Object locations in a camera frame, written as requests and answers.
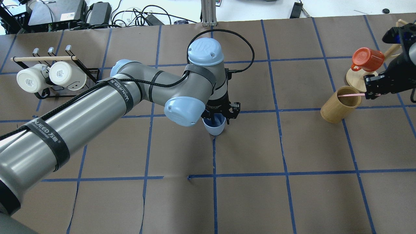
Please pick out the orange mug on tree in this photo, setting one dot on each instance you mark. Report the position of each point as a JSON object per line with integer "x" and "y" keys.
{"x": 367, "y": 59}

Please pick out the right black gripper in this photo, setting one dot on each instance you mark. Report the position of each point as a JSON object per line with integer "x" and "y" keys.
{"x": 397, "y": 71}

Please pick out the white mug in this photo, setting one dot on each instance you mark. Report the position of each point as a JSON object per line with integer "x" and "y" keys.
{"x": 33, "y": 79}
{"x": 66, "y": 75}

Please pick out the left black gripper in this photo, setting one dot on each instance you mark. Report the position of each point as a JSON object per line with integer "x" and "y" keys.
{"x": 218, "y": 103}

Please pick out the white mug rear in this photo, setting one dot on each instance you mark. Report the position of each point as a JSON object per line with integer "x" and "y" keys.
{"x": 66, "y": 75}

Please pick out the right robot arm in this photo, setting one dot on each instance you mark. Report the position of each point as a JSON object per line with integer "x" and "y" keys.
{"x": 400, "y": 74}

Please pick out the black computer box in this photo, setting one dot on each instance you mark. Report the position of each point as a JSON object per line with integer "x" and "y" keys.
{"x": 57, "y": 12}

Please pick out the black mug rack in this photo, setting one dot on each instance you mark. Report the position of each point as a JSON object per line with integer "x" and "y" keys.
{"x": 92, "y": 76}

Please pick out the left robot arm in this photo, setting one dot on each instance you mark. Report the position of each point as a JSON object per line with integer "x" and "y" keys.
{"x": 45, "y": 144}

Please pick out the bamboo cup holder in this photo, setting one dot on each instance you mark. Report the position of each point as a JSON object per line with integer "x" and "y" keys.
{"x": 337, "y": 108}

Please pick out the white mug front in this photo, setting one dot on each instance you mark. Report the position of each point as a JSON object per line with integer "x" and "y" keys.
{"x": 33, "y": 79}

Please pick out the aluminium frame post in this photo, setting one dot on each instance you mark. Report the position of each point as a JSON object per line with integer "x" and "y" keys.
{"x": 208, "y": 13}

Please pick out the light blue cup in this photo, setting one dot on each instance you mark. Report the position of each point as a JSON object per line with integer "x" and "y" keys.
{"x": 215, "y": 127}

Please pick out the wooden rack rod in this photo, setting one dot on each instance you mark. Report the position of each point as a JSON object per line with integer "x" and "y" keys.
{"x": 46, "y": 58}

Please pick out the black power adapter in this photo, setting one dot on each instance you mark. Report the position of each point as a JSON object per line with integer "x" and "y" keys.
{"x": 99, "y": 13}

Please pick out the wooden mug tree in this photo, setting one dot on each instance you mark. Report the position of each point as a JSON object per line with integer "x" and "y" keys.
{"x": 370, "y": 74}

